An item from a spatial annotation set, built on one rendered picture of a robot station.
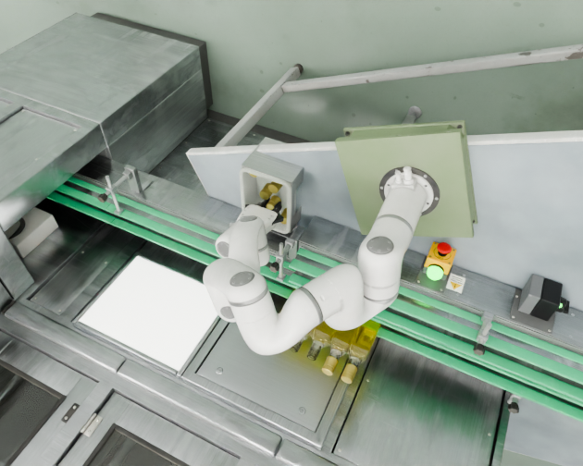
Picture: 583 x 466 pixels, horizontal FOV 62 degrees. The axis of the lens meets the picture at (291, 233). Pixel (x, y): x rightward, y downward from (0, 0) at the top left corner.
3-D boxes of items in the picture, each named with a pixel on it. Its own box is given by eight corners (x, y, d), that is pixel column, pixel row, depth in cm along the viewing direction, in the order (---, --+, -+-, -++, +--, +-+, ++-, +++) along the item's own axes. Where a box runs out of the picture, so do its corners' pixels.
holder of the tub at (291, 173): (256, 212, 171) (245, 226, 166) (254, 150, 150) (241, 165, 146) (300, 228, 166) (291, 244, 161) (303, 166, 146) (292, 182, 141)
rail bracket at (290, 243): (286, 261, 159) (268, 288, 151) (287, 226, 146) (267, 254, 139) (294, 264, 158) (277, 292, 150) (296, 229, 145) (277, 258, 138)
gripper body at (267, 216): (230, 234, 147) (249, 217, 155) (260, 245, 144) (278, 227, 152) (231, 213, 143) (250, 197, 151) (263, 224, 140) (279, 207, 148)
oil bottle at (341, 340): (352, 300, 158) (326, 353, 145) (354, 289, 154) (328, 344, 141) (368, 306, 156) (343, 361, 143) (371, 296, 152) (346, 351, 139)
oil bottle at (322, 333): (336, 293, 159) (308, 345, 146) (337, 283, 155) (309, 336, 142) (352, 299, 158) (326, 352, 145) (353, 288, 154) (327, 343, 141)
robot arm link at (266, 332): (313, 285, 94) (251, 323, 89) (329, 338, 100) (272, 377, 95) (279, 263, 106) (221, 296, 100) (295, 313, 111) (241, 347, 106)
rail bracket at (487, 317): (479, 313, 136) (468, 352, 128) (488, 298, 130) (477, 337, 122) (493, 319, 135) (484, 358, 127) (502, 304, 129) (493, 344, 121)
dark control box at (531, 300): (521, 288, 139) (517, 311, 134) (532, 271, 134) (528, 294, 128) (551, 299, 137) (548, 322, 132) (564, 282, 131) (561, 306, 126)
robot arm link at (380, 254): (415, 215, 110) (396, 263, 99) (411, 257, 119) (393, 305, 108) (373, 207, 113) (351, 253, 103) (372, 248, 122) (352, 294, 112)
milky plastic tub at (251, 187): (254, 202, 167) (241, 218, 161) (252, 150, 150) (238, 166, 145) (301, 218, 162) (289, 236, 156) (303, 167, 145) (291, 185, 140)
